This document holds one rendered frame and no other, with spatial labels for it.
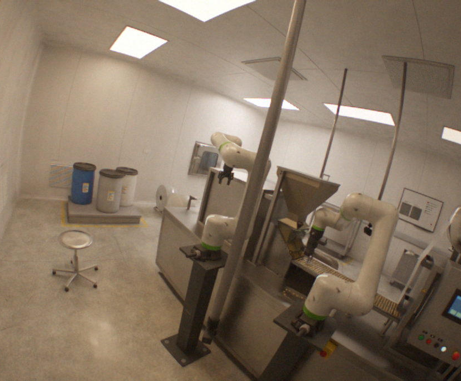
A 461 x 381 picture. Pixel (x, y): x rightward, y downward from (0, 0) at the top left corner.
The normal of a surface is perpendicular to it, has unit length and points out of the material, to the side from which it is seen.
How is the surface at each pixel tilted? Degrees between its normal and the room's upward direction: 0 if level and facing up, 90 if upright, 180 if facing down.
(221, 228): 89
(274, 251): 90
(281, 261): 90
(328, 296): 89
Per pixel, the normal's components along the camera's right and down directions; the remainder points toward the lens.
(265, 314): -0.73, -0.06
